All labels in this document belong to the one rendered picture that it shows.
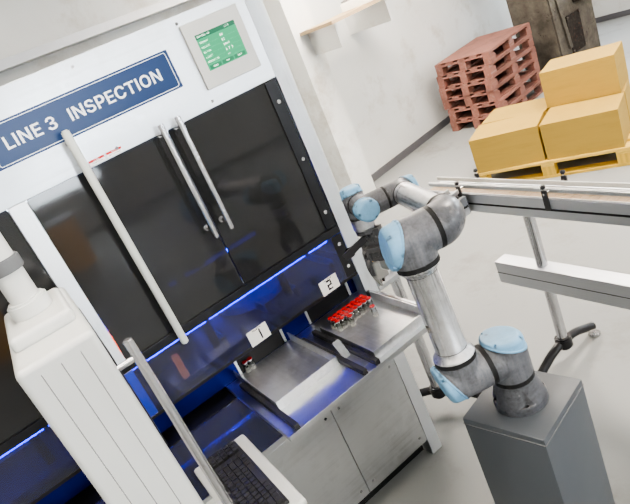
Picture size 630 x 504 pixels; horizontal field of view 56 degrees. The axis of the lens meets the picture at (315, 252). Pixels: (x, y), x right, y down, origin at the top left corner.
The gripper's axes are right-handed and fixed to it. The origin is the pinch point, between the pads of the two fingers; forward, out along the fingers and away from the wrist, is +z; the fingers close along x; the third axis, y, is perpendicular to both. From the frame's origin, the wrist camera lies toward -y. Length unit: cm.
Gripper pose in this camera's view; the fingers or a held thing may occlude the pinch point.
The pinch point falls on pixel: (380, 280)
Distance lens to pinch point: 207.6
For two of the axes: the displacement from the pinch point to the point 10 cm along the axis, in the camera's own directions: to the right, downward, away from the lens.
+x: 3.5, -4.6, 8.2
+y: 8.5, -2.0, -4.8
